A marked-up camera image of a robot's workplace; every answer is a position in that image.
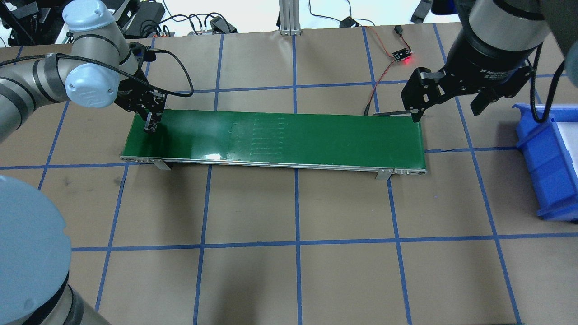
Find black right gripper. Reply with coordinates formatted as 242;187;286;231
401;27;534;123

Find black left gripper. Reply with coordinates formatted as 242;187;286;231
114;79;167;133

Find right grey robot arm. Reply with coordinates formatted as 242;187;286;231
401;0;577;123

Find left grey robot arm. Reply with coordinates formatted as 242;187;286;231
0;0;168;325

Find small speed controller board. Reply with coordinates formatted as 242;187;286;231
392;48;412;62

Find green conveyor belt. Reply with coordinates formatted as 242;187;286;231
120;110;428;179

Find blue plastic bin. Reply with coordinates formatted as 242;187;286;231
513;103;578;223

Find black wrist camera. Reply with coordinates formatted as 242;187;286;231
128;42;157;63

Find red black conveyor cable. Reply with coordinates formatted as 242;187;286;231
363;25;414;116

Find aluminium frame post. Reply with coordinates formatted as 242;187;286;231
278;0;302;36

